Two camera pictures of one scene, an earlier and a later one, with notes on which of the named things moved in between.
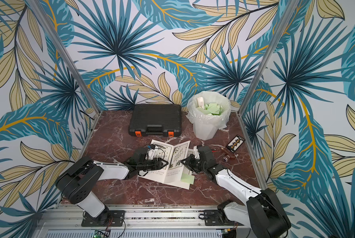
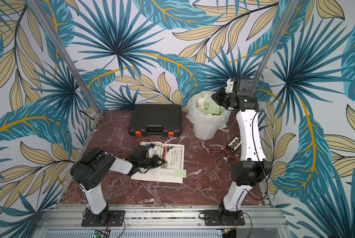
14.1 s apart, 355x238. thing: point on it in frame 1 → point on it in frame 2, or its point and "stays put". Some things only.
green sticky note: (188, 178) → (207, 98)
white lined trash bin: (207, 111) stays put
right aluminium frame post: (268, 57) stays put
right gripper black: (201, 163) → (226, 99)
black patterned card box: (235, 143) stays put
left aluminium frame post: (88, 91) stays put
